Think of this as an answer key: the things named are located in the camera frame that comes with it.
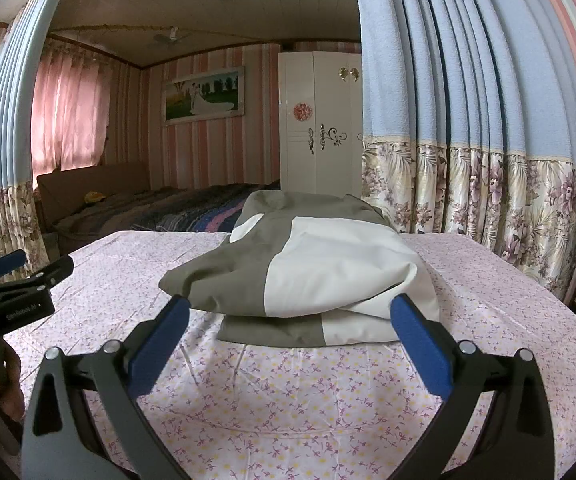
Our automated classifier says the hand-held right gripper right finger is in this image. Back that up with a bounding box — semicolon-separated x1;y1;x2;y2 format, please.
389;294;555;480

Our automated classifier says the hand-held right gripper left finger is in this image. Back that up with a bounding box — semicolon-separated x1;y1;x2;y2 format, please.
20;296;194;480

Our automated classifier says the olive and cream jacket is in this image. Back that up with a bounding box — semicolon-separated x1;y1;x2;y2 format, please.
159;190;441;348

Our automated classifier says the bed with brown cover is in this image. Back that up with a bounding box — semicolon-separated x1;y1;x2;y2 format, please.
50;180;281;256

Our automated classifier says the brown bed headboard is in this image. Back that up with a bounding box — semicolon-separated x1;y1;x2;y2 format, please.
36;161;150;233

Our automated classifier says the blue floral curtain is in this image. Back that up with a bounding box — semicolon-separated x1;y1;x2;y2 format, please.
0;0;66;261
353;0;576;306

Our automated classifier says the striped bed blanket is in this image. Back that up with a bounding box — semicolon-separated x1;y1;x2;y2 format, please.
158;182;281;235

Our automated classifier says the pink floral tablecloth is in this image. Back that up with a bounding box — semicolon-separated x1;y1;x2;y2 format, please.
0;230;576;480

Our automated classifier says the pink window curtain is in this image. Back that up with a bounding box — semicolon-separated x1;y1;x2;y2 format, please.
30;42;114;171

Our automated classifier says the white wardrobe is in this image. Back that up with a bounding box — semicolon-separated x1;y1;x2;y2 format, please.
278;51;365;196

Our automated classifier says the ceiling fan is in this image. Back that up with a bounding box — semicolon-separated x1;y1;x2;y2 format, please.
150;25;194;51

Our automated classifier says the framed wall picture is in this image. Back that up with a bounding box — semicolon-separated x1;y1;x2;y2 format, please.
162;66;245;126

